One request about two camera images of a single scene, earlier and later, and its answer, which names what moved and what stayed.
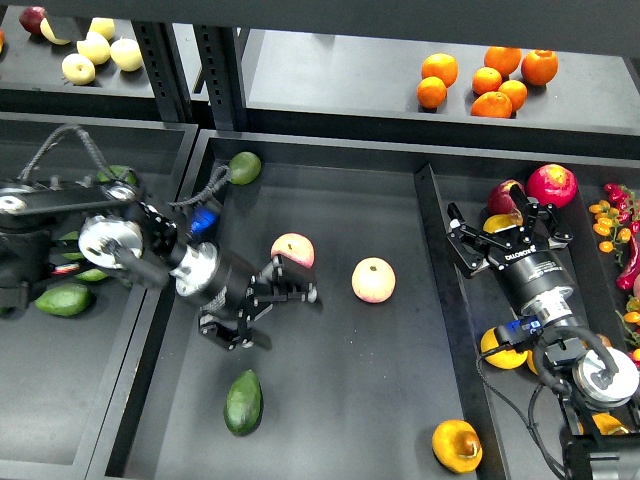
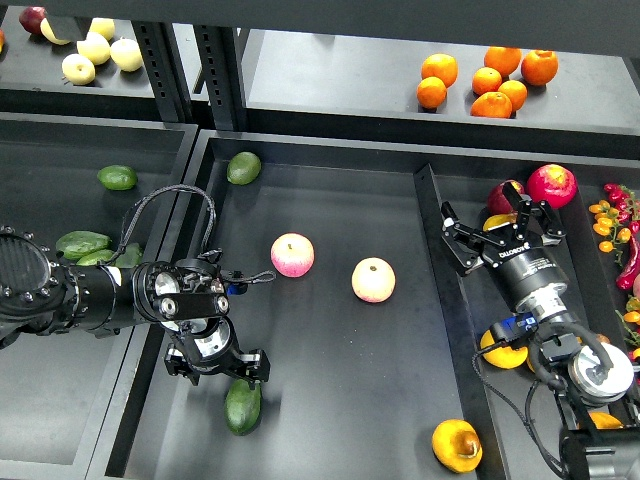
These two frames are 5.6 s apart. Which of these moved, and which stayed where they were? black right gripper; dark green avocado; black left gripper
Moved: black left gripper
Stayed: dark green avocado; black right gripper
